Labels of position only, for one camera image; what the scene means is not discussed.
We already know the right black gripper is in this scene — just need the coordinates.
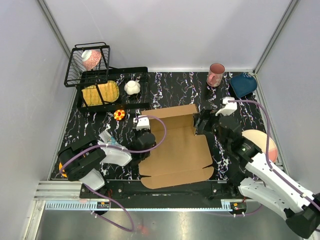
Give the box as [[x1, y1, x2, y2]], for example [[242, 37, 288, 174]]
[[192, 106, 229, 149]]

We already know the blue grey carton box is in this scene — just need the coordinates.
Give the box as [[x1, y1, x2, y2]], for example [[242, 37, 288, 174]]
[[97, 130, 121, 148]]

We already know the brown cardboard box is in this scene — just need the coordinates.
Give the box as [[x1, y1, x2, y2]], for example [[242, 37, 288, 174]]
[[138, 104, 214, 189]]

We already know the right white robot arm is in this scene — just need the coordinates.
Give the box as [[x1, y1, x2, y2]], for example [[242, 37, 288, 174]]
[[194, 109, 320, 239]]

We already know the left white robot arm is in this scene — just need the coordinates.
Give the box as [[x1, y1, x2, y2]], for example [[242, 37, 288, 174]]
[[57, 129, 156, 198]]

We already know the red yellow flower toy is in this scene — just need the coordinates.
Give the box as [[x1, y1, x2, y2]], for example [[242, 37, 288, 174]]
[[113, 109, 126, 121]]

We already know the pink ceramic mug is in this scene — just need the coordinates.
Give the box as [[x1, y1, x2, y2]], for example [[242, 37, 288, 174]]
[[206, 63, 225, 87]]

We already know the dark blue dish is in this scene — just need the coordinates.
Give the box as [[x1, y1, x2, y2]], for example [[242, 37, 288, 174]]
[[230, 72, 258, 99]]

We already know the yellow woven plate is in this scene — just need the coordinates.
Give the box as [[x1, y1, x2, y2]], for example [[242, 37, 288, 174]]
[[81, 80, 120, 106]]

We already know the pink cream round plate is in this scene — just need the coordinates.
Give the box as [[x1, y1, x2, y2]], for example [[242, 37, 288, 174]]
[[242, 129, 278, 163]]

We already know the orange round bowl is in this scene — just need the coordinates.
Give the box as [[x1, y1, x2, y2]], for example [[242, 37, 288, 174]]
[[58, 163, 68, 178]]

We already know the pink patterned bowl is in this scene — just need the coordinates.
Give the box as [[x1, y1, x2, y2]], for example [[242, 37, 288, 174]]
[[81, 49, 102, 71]]

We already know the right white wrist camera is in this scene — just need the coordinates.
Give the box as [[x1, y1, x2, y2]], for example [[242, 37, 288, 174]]
[[215, 97, 238, 116]]

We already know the black wire dish rack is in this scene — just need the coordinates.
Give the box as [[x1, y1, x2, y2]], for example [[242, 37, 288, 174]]
[[64, 42, 151, 113]]

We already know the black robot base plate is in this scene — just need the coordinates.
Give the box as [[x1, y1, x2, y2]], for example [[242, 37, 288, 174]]
[[79, 181, 257, 210]]

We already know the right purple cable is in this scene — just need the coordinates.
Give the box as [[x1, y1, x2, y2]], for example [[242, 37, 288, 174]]
[[204, 98, 320, 217]]

